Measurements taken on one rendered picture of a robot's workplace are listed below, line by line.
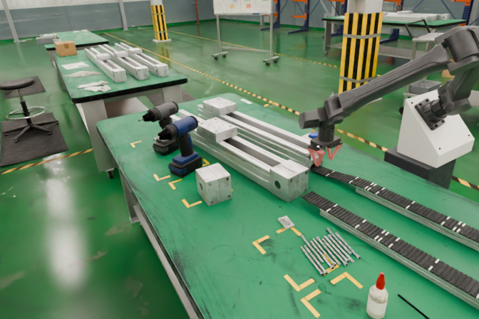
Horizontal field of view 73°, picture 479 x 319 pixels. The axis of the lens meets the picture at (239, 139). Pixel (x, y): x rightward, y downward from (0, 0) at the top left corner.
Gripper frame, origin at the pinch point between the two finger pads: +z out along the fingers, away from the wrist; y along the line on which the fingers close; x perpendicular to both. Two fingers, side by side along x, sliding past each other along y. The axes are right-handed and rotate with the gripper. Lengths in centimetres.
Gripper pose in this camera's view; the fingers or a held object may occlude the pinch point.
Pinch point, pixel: (323, 160)
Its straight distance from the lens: 127.4
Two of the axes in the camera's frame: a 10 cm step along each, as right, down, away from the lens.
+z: 0.4, 9.1, 4.2
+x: 6.0, 3.1, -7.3
